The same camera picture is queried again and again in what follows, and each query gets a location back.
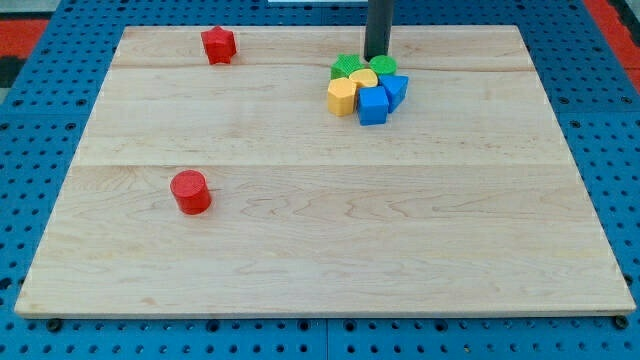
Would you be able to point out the blue triangle block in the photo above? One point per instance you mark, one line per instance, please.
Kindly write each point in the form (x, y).
(395, 87)

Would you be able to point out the light wooden board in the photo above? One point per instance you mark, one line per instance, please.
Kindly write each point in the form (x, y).
(466, 203)

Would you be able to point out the green cylinder block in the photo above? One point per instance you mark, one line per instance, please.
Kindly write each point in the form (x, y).
(383, 65)

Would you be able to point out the red cylinder block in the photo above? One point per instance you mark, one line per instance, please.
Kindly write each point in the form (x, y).
(190, 191)

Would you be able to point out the red star block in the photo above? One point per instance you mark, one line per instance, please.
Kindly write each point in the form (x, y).
(219, 45)

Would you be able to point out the green star block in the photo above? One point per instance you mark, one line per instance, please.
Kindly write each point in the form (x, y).
(345, 65)

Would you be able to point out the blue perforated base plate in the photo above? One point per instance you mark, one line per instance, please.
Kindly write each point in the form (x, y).
(48, 106)

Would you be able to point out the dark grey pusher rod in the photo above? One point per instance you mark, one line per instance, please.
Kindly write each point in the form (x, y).
(378, 28)

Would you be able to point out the blue cube block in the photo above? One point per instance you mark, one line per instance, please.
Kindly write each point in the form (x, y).
(372, 106)

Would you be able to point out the yellow hexagon block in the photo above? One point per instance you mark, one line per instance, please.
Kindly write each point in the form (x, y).
(341, 94)

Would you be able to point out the yellow heart block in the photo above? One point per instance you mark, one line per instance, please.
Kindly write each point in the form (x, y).
(364, 78)

